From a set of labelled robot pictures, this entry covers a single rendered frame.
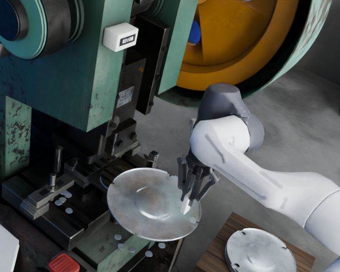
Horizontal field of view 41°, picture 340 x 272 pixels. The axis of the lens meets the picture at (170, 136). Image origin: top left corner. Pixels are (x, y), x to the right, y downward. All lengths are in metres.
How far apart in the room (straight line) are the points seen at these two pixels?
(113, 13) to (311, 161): 2.48
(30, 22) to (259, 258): 1.32
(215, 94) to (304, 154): 2.32
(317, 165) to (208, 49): 1.92
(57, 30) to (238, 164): 0.45
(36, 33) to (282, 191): 0.57
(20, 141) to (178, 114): 1.93
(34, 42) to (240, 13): 0.69
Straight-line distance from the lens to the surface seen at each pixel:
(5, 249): 1.55
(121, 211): 1.33
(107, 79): 1.08
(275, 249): 1.98
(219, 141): 0.95
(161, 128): 3.05
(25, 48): 0.99
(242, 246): 1.92
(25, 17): 0.96
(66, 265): 1.22
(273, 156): 3.16
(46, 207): 1.39
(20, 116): 1.42
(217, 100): 1.05
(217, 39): 1.48
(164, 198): 1.39
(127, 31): 1.00
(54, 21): 0.94
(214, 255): 1.89
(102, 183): 1.40
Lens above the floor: 1.74
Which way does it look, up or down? 35 degrees down
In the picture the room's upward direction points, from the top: 15 degrees clockwise
